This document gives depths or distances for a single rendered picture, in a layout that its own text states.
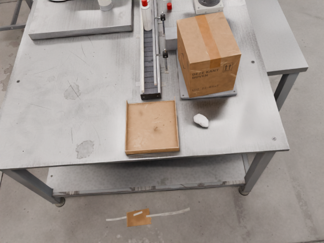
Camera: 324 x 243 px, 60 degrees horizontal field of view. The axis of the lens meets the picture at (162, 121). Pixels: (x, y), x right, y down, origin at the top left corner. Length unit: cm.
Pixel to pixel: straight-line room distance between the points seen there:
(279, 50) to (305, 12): 173
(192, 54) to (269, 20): 80
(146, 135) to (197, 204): 89
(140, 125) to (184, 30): 52
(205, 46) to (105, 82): 62
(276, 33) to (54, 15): 143
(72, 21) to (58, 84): 48
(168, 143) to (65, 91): 68
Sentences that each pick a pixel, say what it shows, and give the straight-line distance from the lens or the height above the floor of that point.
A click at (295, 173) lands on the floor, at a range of 237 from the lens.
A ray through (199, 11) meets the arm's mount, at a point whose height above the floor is 85.
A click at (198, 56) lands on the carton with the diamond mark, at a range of 133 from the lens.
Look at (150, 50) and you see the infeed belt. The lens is 171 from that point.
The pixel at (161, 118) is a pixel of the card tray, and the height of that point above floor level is 83.
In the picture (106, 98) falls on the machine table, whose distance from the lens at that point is 160.
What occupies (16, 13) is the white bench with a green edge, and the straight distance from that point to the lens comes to 360.
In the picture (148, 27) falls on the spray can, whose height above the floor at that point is 91.
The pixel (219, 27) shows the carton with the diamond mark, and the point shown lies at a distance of 147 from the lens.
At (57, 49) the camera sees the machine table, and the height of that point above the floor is 83.
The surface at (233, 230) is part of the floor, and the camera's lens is 214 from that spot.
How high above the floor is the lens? 208
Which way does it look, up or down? 59 degrees down
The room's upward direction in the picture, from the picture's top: 8 degrees counter-clockwise
